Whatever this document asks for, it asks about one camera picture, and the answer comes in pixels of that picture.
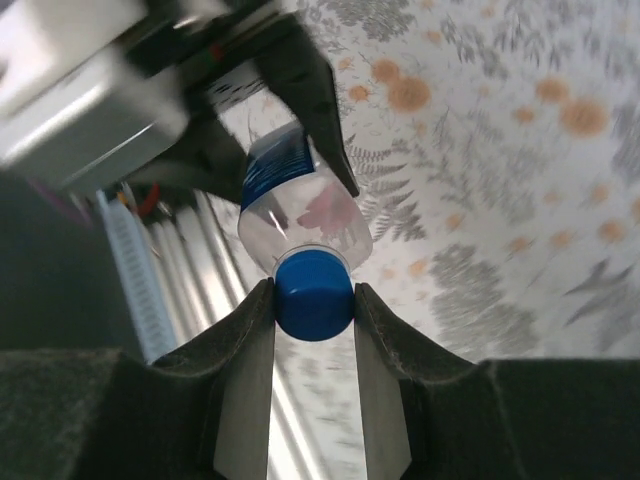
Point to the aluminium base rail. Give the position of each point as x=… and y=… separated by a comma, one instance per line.
x=200, y=260

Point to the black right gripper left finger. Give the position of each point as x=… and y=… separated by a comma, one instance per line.
x=125, y=420

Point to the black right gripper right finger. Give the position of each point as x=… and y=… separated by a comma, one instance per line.
x=500, y=425

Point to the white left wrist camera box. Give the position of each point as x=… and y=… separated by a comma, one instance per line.
x=75, y=110

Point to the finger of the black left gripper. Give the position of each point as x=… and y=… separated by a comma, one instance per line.
x=210, y=155
x=315, y=95

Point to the plain blue bottle cap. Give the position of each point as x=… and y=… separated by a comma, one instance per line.
x=312, y=300

